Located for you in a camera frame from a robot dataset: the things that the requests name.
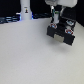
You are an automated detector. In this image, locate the kcup in drawer front right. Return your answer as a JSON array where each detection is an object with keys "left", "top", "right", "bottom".
[{"left": 65, "top": 29, "right": 73, "bottom": 34}]

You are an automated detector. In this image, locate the white kcup with green lid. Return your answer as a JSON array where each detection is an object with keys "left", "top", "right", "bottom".
[{"left": 54, "top": 11, "right": 60, "bottom": 23}]

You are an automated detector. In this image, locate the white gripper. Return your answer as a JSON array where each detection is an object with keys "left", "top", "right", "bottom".
[{"left": 51, "top": 5, "right": 62, "bottom": 23}]

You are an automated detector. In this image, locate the black kcup holder drawer box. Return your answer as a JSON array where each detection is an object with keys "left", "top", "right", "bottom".
[{"left": 47, "top": 7, "right": 76, "bottom": 45}]

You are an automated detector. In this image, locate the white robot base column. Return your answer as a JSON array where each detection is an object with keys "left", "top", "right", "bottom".
[{"left": 20, "top": 0, "right": 32, "bottom": 20}]

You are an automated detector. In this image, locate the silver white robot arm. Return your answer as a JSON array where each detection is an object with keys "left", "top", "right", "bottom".
[{"left": 45, "top": 0, "right": 77, "bottom": 24}]

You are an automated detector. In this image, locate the kcup in drawer back right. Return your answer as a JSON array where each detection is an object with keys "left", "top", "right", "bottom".
[{"left": 66, "top": 20, "right": 74, "bottom": 26}]

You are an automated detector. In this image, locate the kcup in drawer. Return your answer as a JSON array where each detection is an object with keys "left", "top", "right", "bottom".
[
  {"left": 65, "top": 29, "right": 73, "bottom": 34},
  {"left": 66, "top": 20, "right": 74, "bottom": 26},
  {"left": 50, "top": 23, "right": 57, "bottom": 29}
]

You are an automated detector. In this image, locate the kcup in drawer front left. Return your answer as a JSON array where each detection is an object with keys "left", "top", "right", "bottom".
[{"left": 50, "top": 23, "right": 57, "bottom": 29}]

